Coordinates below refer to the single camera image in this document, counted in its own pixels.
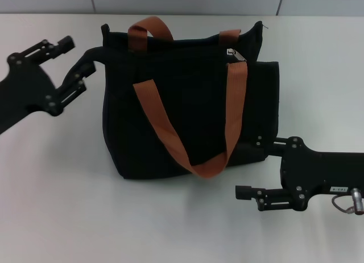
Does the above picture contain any black fabric tote bag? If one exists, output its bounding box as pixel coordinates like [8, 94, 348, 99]
[80, 16, 281, 180]

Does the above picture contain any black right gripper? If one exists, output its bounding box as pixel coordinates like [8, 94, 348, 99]
[235, 135, 364, 213]

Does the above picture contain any silver zipper pull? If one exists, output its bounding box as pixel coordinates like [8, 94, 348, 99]
[226, 47, 249, 65]

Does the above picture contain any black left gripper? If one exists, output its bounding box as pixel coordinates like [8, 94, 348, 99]
[0, 35, 97, 136]

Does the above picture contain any right gripper cable with plug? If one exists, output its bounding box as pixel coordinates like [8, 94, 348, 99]
[330, 187, 364, 216]

